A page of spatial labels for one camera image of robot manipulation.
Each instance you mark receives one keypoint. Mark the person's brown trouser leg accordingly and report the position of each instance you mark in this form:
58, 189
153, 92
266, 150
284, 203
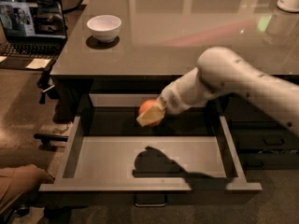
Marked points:
19, 184

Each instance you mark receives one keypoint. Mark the orange fruit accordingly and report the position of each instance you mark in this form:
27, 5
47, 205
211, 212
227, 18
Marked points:
151, 102

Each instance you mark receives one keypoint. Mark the open grey top drawer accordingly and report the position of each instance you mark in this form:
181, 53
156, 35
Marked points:
109, 158

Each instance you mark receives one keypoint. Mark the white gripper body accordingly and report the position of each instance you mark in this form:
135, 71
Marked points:
172, 100

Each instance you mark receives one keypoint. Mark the white paper note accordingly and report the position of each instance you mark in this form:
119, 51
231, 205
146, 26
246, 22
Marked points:
38, 64

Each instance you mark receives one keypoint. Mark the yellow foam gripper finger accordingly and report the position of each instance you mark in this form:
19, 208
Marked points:
149, 115

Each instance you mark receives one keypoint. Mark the dark lower drawer cabinet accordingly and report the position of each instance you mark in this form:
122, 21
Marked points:
260, 142

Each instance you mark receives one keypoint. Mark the white ceramic bowl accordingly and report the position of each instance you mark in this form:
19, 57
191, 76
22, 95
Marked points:
104, 28

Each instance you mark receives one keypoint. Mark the open black laptop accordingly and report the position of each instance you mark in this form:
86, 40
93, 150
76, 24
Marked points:
34, 29

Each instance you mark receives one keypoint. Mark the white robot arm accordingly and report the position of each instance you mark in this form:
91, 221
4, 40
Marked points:
220, 71

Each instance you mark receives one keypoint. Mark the metal drawer handle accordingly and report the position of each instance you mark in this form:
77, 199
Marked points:
150, 200

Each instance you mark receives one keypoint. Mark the black office chair base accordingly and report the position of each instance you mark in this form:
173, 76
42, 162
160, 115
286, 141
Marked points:
48, 100

